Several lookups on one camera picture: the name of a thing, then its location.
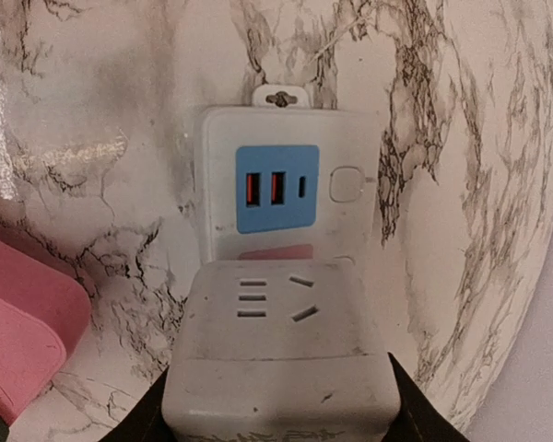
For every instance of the long white colourful power strip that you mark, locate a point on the long white colourful power strip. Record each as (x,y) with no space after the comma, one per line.
(278,181)

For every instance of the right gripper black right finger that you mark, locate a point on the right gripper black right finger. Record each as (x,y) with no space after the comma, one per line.
(418,420)

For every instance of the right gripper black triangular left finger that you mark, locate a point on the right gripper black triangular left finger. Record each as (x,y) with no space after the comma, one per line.
(145,422)

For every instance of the pink triangular power socket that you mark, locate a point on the pink triangular power socket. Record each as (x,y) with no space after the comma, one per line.
(43,315)

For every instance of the white cube socket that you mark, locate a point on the white cube socket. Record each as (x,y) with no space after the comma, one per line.
(279,351)

